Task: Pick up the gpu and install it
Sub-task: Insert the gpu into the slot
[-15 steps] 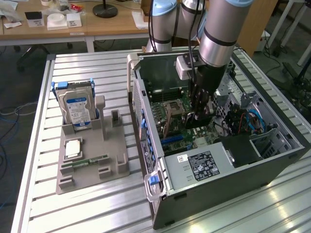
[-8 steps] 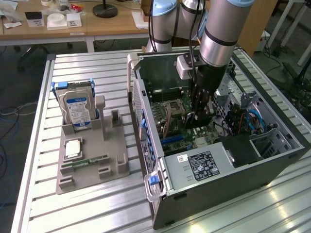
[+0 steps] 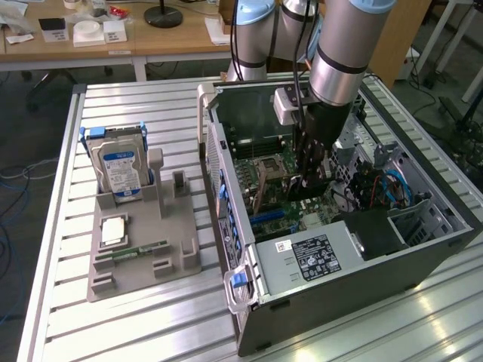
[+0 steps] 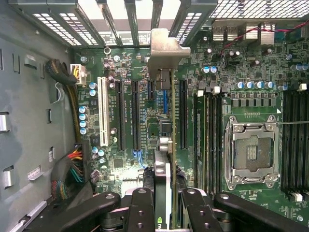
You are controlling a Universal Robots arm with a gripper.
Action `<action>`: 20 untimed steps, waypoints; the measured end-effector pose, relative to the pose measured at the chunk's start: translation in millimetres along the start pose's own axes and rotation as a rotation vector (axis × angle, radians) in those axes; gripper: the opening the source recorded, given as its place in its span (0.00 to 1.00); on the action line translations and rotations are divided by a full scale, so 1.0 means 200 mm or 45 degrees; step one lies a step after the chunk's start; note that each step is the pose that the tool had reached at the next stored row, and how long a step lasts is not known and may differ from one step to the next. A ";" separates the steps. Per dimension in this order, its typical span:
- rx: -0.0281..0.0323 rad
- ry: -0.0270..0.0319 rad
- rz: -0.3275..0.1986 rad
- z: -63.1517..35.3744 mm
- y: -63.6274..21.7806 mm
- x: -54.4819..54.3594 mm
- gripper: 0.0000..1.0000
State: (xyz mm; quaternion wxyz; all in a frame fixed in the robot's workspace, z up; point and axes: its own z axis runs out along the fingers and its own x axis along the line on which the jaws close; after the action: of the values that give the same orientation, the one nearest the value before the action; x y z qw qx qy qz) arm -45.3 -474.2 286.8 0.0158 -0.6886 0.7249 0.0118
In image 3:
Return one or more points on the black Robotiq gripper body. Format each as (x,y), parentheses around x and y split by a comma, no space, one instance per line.
(326,120)

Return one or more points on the graphics card with metal bracket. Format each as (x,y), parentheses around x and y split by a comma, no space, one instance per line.
(262,188)

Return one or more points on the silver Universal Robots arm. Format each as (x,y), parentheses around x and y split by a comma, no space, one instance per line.
(339,56)

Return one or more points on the silver CPU socket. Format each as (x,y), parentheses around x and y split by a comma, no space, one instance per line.
(271,166)

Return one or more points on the silver perforated drive cage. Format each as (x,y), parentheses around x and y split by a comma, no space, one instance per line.
(358,143)

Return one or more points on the green motherboard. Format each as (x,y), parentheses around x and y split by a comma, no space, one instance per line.
(309,215)

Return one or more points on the PCIe x16 expansion slot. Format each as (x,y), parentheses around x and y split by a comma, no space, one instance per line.
(266,217)

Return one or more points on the white box with red button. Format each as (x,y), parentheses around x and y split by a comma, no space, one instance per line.
(407,69)

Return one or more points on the grey power supply unit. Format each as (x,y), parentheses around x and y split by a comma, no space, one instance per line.
(279,271)

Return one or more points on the silver disk bay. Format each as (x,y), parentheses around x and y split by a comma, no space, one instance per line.
(422,222)

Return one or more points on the open black PC case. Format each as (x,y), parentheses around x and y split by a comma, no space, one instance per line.
(339,301)

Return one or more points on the white paper stack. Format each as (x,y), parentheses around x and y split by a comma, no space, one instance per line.
(219,32)

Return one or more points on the blue case release latch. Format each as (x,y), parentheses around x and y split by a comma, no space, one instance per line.
(237,281)

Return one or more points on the black floor stand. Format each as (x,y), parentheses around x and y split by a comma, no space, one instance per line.
(468,124)

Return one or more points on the brown cardboard box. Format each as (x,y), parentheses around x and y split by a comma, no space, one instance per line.
(225,11)

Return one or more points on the grey parts rack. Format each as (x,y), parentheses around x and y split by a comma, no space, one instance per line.
(143,234)

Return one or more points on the hard disk in blue caddy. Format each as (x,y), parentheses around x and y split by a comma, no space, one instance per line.
(117,166)

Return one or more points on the black round lamp base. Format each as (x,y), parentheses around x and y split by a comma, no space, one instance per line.
(162,17)

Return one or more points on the green RAM stick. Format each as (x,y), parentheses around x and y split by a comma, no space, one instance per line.
(132,250)

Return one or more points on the silver CPU chip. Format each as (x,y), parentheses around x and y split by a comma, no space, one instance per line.
(113,231)

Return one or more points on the plain white box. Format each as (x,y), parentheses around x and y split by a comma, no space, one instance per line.
(113,34)

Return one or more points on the red packet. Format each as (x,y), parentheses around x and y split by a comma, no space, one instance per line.
(117,11)

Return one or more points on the white box with round bowl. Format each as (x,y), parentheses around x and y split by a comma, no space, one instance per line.
(88,35)

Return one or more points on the small black object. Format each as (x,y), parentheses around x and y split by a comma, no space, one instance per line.
(100,12)

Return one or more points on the white tape roll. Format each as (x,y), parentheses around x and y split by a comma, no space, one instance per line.
(69,3)

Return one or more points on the white box with black top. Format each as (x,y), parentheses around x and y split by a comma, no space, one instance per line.
(53,32)

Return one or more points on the wooden desk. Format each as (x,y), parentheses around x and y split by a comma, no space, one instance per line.
(37,51)

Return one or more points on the white paper card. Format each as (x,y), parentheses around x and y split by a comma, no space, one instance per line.
(19,38)

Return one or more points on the clear plastic bag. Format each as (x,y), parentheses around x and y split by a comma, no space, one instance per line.
(13,17)

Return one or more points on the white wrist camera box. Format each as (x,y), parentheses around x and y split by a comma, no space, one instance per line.
(285,109)

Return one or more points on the white desk frame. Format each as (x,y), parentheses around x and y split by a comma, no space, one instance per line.
(454,34)

